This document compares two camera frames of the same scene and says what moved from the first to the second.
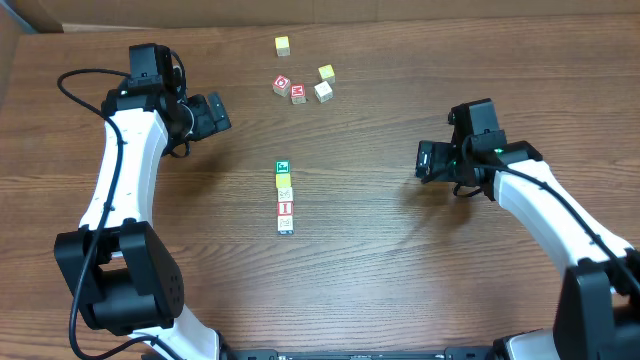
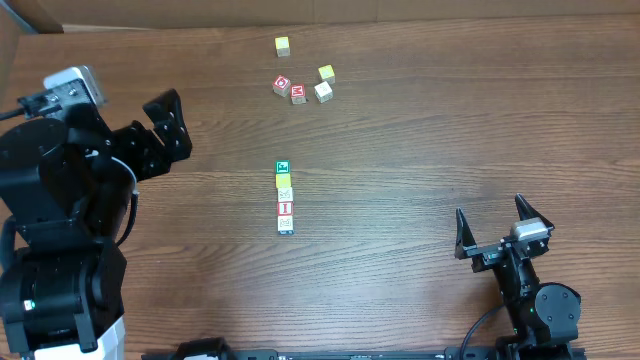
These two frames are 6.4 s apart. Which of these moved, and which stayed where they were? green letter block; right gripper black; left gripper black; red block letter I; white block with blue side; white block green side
Moved: right gripper black; left gripper black
Stayed: green letter block; white block with blue side; white block green side; red block letter I
